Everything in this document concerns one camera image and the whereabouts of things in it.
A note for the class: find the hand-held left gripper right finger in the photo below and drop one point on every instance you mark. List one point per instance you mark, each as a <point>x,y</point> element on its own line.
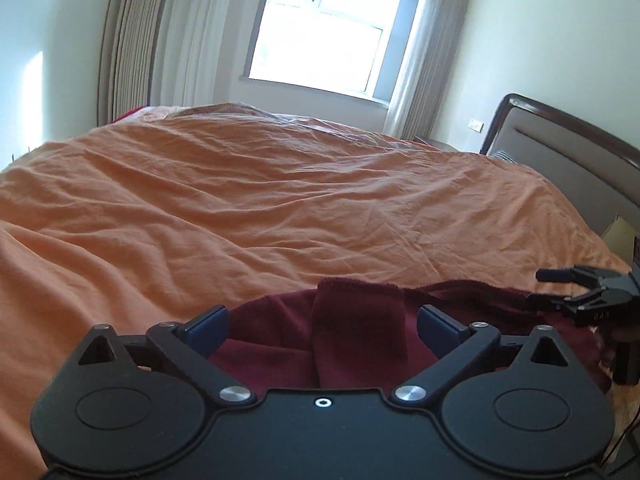
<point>437,329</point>

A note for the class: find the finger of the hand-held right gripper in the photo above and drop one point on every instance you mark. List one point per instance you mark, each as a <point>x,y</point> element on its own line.
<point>580,276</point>
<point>565,302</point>

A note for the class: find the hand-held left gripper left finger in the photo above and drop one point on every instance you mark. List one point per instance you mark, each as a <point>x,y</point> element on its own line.
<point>210,329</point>

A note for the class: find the maroon long-sleeved sweater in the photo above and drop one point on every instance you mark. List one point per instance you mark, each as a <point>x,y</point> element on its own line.
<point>350,335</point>

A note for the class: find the brown padded bed headboard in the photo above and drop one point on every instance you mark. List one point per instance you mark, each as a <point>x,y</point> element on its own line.
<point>575,160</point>

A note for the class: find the orange duvet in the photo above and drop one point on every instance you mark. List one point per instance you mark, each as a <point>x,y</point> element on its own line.
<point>250,200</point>

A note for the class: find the grey patterned pillow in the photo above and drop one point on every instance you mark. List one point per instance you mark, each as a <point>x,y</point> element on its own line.
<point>502,155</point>

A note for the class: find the white sheer curtain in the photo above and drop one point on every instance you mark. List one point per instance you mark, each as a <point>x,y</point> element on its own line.
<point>210,35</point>
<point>415,60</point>

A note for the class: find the beige pleated curtain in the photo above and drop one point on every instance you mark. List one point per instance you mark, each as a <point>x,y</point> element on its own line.
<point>452,35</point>
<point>130,45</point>

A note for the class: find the white framed window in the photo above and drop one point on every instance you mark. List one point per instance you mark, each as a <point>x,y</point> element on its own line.
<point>325,35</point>

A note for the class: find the white wall outlet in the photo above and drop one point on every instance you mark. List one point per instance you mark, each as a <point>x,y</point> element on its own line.
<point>476,125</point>

